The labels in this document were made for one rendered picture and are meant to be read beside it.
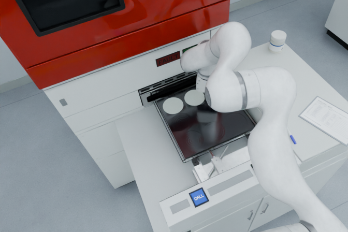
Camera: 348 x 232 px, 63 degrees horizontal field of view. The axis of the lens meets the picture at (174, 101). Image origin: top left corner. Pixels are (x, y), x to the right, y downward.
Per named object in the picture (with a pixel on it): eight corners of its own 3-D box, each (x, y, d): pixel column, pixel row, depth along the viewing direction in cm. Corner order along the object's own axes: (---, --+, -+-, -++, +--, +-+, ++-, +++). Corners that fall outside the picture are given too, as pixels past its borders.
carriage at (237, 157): (192, 173, 120) (192, 170, 117) (266, 140, 126) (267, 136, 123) (201, 190, 115) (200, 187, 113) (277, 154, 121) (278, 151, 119)
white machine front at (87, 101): (74, 132, 142) (37, 78, 110) (218, 75, 156) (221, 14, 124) (76, 136, 140) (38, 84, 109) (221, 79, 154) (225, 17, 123)
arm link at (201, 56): (192, 67, 88) (182, 76, 118) (241, 55, 89) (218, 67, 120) (185, 39, 88) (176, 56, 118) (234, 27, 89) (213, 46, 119)
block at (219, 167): (211, 161, 119) (211, 158, 116) (218, 158, 119) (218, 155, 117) (220, 178, 114) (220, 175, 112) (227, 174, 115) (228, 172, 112)
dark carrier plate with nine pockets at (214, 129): (156, 101, 139) (156, 100, 139) (217, 77, 145) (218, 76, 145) (185, 159, 119) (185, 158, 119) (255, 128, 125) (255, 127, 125)
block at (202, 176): (193, 169, 117) (193, 166, 115) (201, 166, 118) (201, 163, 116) (202, 186, 113) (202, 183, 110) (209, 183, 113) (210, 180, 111)
